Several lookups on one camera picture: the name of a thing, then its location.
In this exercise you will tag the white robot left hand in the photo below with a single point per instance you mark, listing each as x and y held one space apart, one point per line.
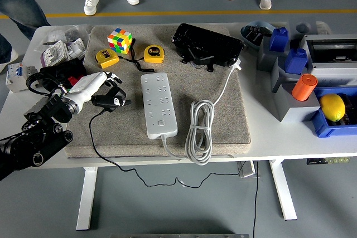
86 84

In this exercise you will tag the black plug adapter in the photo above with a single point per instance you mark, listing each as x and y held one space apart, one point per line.
115 92

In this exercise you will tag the white power strip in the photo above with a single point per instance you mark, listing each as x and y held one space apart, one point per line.
160 107

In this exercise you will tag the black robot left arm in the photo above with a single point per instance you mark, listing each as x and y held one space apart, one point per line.
42 137

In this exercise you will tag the red clip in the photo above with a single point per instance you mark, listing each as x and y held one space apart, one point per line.
72 79

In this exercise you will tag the black cloth pouch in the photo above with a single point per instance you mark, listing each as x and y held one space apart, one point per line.
64 66

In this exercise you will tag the yellow tape measure photo label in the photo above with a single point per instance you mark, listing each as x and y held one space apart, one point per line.
107 59

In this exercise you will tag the white socket module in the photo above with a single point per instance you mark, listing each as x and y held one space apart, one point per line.
75 48

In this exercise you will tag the white socket pack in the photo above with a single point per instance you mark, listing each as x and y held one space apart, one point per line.
54 54

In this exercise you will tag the large colourful puzzle cube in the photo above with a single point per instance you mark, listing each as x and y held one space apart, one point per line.
120 40

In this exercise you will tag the clear plastic parts bag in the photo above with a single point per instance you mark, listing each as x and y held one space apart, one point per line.
60 35

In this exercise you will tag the white circuit breaker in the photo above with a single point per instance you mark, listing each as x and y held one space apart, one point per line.
14 75

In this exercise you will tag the yellow tape measure marked 5m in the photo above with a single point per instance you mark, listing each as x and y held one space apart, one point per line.
153 54

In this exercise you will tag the white table leg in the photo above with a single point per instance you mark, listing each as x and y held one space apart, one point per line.
283 193
86 199

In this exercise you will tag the grey-brown mat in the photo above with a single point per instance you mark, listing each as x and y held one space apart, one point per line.
228 121

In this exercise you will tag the blue bowl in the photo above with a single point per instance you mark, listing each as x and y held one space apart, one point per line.
249 43

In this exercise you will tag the black binder clips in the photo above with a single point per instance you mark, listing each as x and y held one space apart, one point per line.
255 36

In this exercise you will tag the grey block with socket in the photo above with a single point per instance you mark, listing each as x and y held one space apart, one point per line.
280 77
265 61
295 114

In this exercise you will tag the blue shape block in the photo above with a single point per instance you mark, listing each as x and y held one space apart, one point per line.
295 62
279 40

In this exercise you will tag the orange cylinder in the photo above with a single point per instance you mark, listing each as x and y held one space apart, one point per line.
304 87

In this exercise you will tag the blue plastic bin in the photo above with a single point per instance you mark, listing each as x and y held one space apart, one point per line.
323 130

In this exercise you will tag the grey electrical box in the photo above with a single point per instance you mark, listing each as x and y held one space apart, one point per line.
329 77

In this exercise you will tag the beige round object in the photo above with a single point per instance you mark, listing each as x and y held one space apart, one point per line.
323 27

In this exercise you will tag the black table control panel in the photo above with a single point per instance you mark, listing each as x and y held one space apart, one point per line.
318 161

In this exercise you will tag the yellow lemon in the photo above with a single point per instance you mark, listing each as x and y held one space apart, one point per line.
332 107

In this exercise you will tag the metal bracket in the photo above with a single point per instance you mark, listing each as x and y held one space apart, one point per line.
246 169

